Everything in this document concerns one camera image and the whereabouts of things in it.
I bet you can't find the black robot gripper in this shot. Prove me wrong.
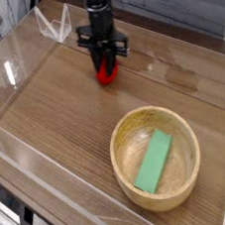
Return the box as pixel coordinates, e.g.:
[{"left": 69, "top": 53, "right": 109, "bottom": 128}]
[{"left": 75, "top": 3, "right": 129, "bottom": 77}]

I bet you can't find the green rectangular block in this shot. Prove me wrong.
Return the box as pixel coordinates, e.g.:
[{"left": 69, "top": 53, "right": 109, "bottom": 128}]
[{"left": 134, "top": 129, "right": 172, "bottom": 193}]

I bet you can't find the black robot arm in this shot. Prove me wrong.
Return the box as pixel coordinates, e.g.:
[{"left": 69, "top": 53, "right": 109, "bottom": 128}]
[{"left": 75, "top": 0, "right": 129, "bottom": 85}]

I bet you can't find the red toy strawberry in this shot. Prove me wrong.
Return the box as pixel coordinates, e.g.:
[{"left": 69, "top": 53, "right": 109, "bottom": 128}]
[{"left": 96, "top": 58, "right": 119, "bottom": 85}]

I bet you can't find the clear acrylic corner bracket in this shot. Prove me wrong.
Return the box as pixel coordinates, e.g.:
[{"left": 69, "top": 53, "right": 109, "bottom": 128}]
[{"left": 34, "top": 4, "right": 72, "bottom": 43}]

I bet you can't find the wooden bowl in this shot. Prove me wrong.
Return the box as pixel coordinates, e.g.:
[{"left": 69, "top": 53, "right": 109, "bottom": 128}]
[{"left": 110, "top": 106, "right": 201, "bottom": 212}]

